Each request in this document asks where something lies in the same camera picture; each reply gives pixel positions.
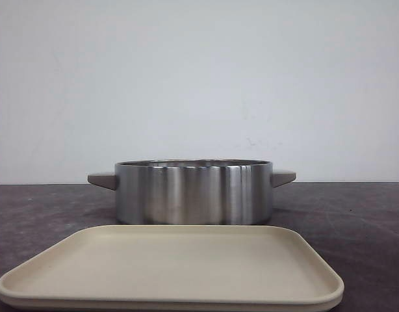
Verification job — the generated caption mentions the cream rectangular tray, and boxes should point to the cream rectangular tray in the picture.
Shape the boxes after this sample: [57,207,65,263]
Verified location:
[0,225,344,311]

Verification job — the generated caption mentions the stainless steel steamer pot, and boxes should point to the stainless steel steamer pot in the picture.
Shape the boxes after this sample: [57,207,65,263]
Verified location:
[88,159,296,225]

